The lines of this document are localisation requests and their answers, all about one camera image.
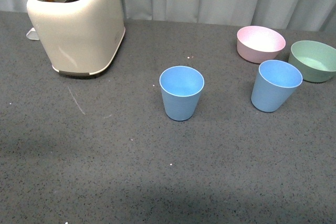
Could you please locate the light blue plastic cup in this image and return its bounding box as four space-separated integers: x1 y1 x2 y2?
159 66 205 121

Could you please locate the pink plastic bowl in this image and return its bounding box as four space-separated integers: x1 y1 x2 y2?
237 26 286 64

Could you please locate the white two-slot toaster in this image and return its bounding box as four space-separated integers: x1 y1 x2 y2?
27 0 125 76

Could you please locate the green plastic bowl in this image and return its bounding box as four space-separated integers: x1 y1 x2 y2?
288 40 335 83

